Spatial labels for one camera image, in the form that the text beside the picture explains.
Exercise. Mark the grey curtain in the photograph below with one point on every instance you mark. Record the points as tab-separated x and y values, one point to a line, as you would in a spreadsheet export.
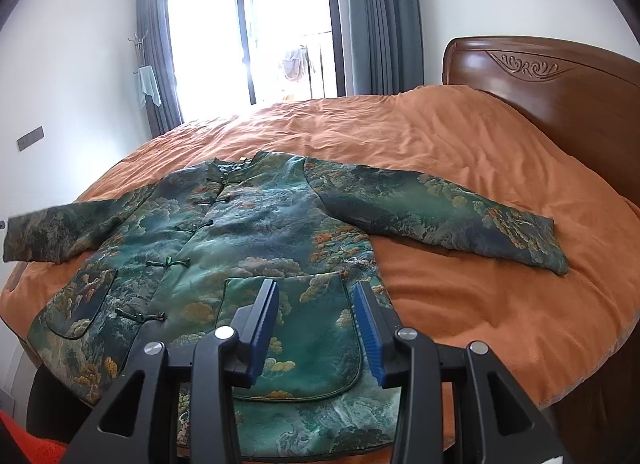
385	19
157	44

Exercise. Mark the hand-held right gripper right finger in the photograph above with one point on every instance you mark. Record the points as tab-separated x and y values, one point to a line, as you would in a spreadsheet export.
369	334

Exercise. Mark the wooden coat rack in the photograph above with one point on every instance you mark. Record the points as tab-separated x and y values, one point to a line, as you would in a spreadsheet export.
140	42

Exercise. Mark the grey wall switch panel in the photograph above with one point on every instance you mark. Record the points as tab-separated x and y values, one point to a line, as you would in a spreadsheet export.
30	139

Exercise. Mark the red fleece clothing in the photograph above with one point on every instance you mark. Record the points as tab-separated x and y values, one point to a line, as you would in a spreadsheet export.
35	446

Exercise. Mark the hanging clothes on balcony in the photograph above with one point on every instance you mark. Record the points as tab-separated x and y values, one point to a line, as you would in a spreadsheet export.
294	67

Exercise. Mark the green landscape print padded jacket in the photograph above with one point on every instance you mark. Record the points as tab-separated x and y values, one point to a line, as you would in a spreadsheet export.
260	224

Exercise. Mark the dark chair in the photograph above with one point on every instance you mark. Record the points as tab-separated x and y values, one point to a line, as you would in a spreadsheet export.
50	399

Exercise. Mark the sliding glass balcony door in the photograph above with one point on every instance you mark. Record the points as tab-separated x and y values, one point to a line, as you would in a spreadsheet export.
210	44

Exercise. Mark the orange bed cover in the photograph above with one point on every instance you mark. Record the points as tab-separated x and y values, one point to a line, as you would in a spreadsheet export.
450	154

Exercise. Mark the light blue cloth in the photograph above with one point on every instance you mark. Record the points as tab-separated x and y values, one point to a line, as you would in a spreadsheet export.
149	84

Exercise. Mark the wooden bed with carved headboard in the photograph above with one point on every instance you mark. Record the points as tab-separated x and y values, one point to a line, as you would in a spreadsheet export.
505	89

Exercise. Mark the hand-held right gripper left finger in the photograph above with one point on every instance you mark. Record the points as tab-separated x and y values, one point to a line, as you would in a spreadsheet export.
264	329

